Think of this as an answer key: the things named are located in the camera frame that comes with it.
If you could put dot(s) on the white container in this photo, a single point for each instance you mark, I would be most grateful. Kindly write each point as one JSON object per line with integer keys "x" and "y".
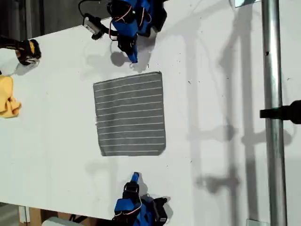
{"x": 56, "y": 222}

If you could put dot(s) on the black camera stalk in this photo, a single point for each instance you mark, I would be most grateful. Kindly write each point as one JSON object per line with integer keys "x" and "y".
{"x": 100, "y": 33}

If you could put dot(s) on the grey white-striped towel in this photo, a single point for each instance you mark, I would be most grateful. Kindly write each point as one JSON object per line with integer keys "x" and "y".
{"x": 129, "y": 113}

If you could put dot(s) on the yellow cloth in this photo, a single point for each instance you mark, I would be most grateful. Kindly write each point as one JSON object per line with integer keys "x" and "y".
{"x": 5, "y": 94}

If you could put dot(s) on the black clamp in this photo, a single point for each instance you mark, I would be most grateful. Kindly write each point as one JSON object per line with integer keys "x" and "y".
{"x": 294, "y": 111}

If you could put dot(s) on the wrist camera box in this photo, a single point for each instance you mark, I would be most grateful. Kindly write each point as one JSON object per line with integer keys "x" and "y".
{"x": 161, "y": 212}
{"x": 90, "y": 22}

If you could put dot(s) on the steel post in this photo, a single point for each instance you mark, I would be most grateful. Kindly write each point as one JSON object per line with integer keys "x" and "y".
{"x": 272, "y": 70}

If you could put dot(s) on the brown cardboard box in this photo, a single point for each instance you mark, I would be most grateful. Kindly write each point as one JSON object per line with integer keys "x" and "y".
{"x": 35, "y": 215}

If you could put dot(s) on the black and yellow power tool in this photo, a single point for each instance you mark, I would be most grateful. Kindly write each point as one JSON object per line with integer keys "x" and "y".
{"x": 28, "y": 50}

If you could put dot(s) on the white table leg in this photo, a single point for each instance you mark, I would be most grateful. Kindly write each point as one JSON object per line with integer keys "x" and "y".
{"x": 23, "y": 214}

